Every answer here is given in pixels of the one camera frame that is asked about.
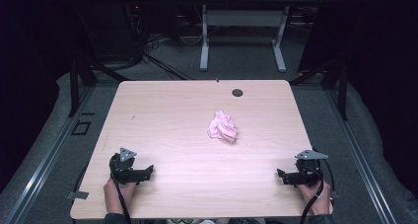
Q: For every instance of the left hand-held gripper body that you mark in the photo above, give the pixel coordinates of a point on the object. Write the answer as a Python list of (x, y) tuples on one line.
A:
[(126, 173)]

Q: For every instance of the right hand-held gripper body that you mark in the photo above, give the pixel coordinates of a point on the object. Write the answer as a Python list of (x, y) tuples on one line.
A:
[(309, 174)]

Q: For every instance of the pink cloth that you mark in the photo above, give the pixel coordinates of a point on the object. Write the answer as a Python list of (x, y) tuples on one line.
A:
[(223, 129)]

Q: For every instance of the person's right hand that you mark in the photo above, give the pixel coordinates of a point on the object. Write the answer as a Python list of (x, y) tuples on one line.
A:
[(320, 199)]

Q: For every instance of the person's left hand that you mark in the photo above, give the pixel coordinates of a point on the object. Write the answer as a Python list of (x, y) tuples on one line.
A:
[(113, 197)]

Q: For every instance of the grey tape piece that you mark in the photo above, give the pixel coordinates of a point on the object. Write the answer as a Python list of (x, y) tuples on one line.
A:
[(79, 195)]

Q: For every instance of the person's clothing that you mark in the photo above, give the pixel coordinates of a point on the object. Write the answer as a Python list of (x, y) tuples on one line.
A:
[(213, 221)]

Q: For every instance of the white desk with metal legs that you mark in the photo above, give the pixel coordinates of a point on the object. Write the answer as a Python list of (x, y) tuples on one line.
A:
[(243, 18)]

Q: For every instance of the aluminium floor rail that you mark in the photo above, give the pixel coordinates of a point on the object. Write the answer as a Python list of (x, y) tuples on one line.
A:
[(361, 164), (42, 164)]

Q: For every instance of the black metal frame stand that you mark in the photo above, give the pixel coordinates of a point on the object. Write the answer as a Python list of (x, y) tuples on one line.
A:
[(342, 89), (75, 86)]

